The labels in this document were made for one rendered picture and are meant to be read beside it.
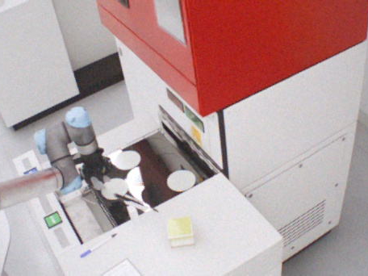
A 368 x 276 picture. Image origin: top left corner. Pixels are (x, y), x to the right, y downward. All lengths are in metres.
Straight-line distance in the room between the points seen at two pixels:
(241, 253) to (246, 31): 0.64
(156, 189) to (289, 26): 0.73
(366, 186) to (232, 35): 1.77
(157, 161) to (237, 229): 0.48
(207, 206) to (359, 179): 1.57
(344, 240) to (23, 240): 1.87
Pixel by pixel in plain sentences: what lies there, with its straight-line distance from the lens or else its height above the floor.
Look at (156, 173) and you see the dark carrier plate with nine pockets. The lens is 1.74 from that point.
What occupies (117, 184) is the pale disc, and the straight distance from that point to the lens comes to 1.74.
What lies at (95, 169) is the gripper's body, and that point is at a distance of 1.60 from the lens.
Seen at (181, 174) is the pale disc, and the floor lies 0.90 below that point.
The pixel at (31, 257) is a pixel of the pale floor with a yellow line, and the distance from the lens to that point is 2.83.
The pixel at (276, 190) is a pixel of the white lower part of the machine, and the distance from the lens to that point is 1.91.
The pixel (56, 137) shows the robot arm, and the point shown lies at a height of 1.23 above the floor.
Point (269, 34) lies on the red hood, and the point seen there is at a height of 1.42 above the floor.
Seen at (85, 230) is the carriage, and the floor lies 0.88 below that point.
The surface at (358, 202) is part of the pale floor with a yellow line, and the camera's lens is 2.82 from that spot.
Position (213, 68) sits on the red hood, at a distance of 1.35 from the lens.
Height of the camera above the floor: 2.15
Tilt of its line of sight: 42 degrees down
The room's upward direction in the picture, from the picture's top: 10 degrees counter-clockwise
